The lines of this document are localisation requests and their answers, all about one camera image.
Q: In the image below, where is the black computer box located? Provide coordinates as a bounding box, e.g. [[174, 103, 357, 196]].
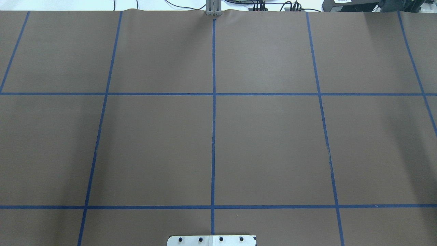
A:
[[322, 0, 380, 12]]

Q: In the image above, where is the aluminium frame post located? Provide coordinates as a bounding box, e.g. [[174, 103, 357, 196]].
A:
[[205, 0, 223, 16]]

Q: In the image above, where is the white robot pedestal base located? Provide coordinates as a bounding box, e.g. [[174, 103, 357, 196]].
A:
[[167, 235, 257, 246]]

